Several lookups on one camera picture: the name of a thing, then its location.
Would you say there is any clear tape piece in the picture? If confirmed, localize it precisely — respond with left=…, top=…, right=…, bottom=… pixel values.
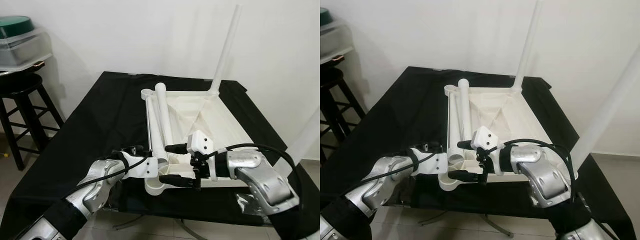
left=234, top=191, right=271, bottom=217

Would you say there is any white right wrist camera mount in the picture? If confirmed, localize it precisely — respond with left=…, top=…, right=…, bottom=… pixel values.
left=469, top=126, right=505, bottom=177
left=185, top=130, right=219, bottom=182

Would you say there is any clear plastic storage box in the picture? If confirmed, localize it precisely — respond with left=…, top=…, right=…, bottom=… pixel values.
left=320, top=20, right=355, bottom=63
left=0, top=27, right=53, bottom=71

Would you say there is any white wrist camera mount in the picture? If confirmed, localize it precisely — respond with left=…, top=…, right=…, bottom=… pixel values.
left=120, top=150, right=160, bottom=179
left=410, top=149, right=448, bottom=176
left=469, top=126, right=505, bottom=177
left=185, top=130, right=219, bottom=182

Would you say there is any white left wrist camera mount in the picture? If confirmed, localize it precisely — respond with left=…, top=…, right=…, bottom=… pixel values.
left=410, top=149, right=448, bottom=176
left=120, top=150, right=160, bottom=179

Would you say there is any white plastic children table top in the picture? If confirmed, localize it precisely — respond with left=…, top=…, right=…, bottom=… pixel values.
left=141, top=87, right=301, bottom=197
left=439, top=82, right=581, bottom=193

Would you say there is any black tablecloth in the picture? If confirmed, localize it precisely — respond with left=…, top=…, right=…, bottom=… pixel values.
left=0, top=71, right=321, bottom=236
left=320, top=66, right=638, bottom=236

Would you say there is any black round stool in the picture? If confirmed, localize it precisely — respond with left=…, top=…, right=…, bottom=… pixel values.
left=320, top=67, right=367, bottom=163
left=0, top=72, right=65, bottom=172

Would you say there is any white plastic table leg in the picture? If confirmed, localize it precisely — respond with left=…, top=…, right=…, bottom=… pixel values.
left=154, top=82, right=173, bottom=166
left=207, top=4, right=243, bottom=96
left=287, top=107, right=321, bottom=168
left=448, top=92, right=458, bottom=151
left=510, top=0, right=543, bottom=93
left=145, top=96, right=156, bottom=153
left=570, top=62, right=640, bottom=173
left=456, top=78, right=473, bottom=163

